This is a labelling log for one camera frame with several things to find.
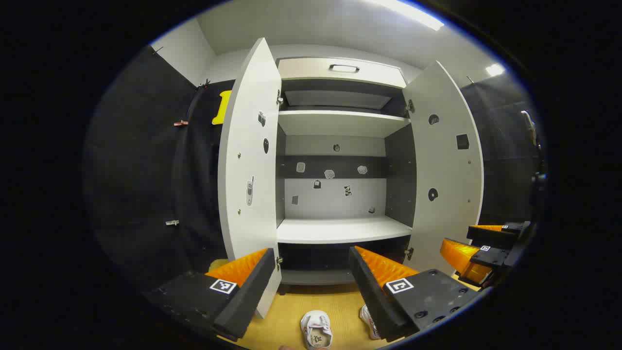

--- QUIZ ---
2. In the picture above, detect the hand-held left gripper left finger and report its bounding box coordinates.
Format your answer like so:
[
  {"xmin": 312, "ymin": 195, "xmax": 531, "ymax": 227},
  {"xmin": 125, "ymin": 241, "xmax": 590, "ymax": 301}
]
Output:
[{"xmin": 146, "ymin": 248, "xmax": 276, "ymax": 342}]

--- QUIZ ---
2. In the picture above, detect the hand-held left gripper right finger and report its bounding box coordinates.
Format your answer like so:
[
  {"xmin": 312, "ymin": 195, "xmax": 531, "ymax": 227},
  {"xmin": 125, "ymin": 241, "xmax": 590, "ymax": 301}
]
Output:
[{"xmin": 348, "ymin": 245, "xmax": 486, "ymax": 342}]

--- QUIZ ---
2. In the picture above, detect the white canvas shoe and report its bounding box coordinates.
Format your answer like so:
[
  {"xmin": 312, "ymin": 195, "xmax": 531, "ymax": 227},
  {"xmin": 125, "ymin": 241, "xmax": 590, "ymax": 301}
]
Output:
[
  {"xmin": 300, "ymin": 310, "xmax": 333, "ymax": 350},
  {"xmin": 359, "ymin": 304, "xmax": 382, "ymax": 340}
]

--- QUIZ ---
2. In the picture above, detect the white shoe cabinet door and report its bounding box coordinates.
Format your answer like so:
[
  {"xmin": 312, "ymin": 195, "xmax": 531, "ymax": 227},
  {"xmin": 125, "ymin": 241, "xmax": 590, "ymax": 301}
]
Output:
[
  {"xmin": 402, "ymin": 61, "xmax": 485, "ymax": 278},
  {"xmin": 217, "ymin": 38, "xmax": 283, "ymax": 319}
]

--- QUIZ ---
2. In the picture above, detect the black backdrop cloth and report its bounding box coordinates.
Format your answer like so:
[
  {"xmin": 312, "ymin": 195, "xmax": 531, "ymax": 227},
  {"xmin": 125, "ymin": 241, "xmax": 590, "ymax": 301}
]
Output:
[{"xmin": 84, "ymin": 46, "xmax": 544, "ymax": 292}]

